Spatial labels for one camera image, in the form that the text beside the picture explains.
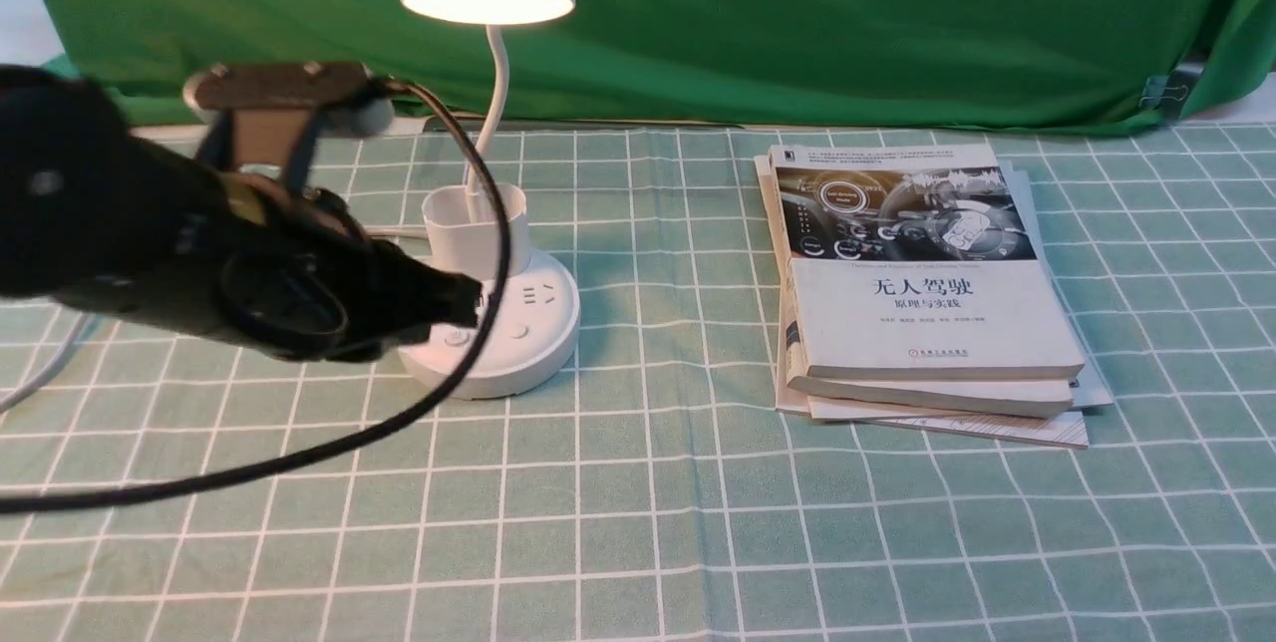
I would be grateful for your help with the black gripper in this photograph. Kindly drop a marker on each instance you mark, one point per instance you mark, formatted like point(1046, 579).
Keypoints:
point(301, 291)

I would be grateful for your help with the white desk lamp with sockets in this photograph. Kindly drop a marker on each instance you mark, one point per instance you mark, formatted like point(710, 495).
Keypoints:
point(536, 326)

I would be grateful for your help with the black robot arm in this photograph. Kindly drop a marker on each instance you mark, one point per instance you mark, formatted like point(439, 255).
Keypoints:
point(103, 221)

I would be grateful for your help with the green checkered tablecloth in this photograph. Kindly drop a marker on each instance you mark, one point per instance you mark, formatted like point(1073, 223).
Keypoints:
point(651, 490)

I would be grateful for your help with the top book with car cover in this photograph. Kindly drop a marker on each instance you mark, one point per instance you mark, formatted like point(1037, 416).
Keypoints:
point(927, 303)

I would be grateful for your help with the green backdrop cloth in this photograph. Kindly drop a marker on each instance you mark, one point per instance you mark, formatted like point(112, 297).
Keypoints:
point(1049, 65)

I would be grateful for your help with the bottom thin book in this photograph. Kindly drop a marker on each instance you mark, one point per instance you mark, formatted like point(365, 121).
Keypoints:
point(1067, 430)

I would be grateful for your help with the metal binder clip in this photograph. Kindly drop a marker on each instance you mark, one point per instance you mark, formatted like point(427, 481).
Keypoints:
point(1167, 94)

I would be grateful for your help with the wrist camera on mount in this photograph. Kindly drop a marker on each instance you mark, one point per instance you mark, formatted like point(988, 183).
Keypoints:
point(274, 114)

